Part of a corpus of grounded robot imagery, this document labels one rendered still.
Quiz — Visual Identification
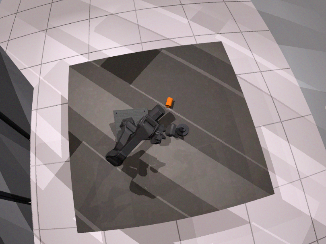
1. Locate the orange knob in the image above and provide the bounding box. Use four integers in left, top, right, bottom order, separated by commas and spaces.
165, 97, 173, 108

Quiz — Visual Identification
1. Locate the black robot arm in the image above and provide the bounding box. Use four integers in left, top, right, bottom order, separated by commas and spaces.
105, 105, 165, 167

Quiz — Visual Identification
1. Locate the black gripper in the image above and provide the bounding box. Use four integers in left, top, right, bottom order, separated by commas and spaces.
155, 121, 178, 139

